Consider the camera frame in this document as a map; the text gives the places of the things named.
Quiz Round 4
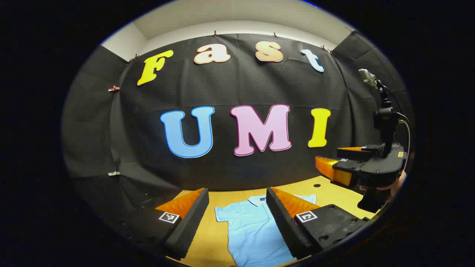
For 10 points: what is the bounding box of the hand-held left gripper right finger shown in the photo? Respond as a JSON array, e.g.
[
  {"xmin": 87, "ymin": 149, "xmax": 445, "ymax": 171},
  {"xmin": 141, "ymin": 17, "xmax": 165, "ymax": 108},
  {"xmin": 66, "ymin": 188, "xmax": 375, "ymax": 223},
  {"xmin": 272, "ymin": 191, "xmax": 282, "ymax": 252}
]
[{"xmin": 266, "ymin": 187, "xmax": 370, "ymax": 260}]

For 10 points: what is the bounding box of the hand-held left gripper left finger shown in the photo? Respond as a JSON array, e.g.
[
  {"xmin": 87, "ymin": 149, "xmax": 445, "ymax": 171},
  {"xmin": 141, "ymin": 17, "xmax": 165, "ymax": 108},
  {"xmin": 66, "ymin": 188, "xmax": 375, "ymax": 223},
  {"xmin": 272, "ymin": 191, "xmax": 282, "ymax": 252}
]
[{"xmin": 119, "ymin": 187, "xmax": 210, "ymax": 261}]

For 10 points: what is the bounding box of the light blue T-shirt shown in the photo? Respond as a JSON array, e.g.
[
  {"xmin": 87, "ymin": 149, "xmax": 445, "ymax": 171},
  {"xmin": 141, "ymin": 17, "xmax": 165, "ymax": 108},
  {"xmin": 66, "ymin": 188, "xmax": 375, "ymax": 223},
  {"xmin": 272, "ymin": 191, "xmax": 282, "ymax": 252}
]
[{"xmin": 214, "ymin": 194, "xmax": 317, "ymax": 267}]

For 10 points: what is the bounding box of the black backdrop cloth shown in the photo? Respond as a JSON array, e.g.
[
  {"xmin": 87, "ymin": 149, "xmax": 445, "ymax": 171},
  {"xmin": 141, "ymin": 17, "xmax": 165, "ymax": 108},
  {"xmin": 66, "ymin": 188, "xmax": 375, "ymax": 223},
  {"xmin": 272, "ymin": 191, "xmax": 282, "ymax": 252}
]
[{"xmin": 61, "ymin": 33, "xmax": 414, "ymax": 223}]

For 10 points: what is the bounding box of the right hand-held gripper cable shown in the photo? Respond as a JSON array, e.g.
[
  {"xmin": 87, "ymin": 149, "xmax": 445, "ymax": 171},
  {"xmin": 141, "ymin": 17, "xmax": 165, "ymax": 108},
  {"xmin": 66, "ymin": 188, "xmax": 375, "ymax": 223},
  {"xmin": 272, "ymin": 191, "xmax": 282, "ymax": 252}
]
[{"xmin": 382, "ymin": 85, "xmax": 412, "ymax": 162}]

